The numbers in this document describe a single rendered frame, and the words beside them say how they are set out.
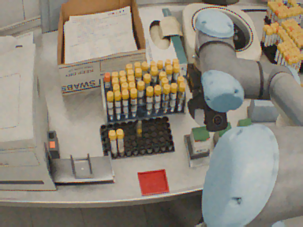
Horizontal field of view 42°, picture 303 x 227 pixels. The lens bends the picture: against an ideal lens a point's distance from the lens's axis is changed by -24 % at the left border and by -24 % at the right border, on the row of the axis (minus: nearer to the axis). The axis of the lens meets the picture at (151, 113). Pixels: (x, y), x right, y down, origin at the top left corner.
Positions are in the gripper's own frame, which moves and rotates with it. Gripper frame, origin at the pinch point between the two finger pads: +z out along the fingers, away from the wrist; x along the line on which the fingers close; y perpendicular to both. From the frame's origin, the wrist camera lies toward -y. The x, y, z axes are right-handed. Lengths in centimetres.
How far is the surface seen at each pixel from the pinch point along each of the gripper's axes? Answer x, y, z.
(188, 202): -11, 17, 101
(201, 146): 0.3, -2.2, 6.3
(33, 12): 45, 57, 5
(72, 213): 45, 17, 101
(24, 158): 43.4, -7.1, -7.6
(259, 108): -18.3, 4.4, 4.7
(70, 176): 33.1, -4.6, 9.2
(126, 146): 17.1, 3.0, 10.8
